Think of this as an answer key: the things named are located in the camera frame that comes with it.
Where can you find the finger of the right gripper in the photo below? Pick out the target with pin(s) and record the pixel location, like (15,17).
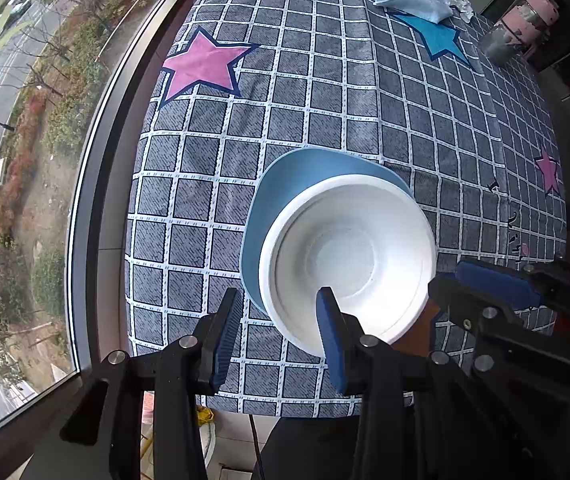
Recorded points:
(474,311)
(498,282)

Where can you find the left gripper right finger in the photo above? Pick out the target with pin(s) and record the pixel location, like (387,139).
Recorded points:
(340,335)

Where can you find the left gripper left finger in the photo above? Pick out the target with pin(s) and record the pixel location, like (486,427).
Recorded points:
(217,334)

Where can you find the large white bowl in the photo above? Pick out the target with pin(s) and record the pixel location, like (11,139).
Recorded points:
(361,236)

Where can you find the blue square plate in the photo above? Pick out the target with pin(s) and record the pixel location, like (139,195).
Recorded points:
(285,194)

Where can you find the pink grey thermos bottle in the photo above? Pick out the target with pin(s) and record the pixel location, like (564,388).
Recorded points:
(518,30)

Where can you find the grey checked star tablecloth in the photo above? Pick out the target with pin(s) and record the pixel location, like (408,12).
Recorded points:
(340,85)

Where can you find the crumpled white tissue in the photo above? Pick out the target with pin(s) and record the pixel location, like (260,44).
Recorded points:
(464,8)

